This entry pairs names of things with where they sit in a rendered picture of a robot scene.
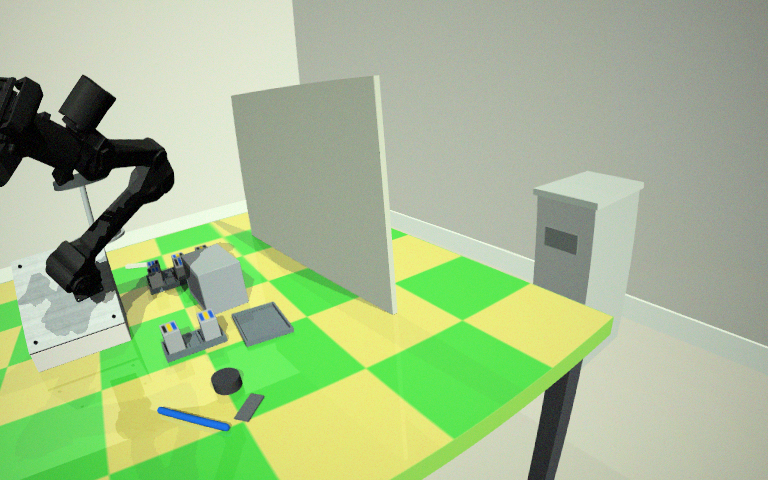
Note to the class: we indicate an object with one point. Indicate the dark grey short cylinder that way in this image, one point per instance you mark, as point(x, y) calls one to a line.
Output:
point(226, 381)

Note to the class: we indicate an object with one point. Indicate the grey flat panel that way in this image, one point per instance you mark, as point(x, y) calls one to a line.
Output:
point(314, 174)

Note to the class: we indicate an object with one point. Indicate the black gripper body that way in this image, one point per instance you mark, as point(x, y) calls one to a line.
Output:
point(21, 118)

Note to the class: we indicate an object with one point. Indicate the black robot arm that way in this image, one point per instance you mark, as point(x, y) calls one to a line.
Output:
point(80, 146)

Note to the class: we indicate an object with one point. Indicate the blue rod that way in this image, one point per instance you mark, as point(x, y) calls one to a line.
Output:
point(193, 419)

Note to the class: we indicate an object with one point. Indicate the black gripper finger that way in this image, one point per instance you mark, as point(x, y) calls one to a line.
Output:
point(6, 87)

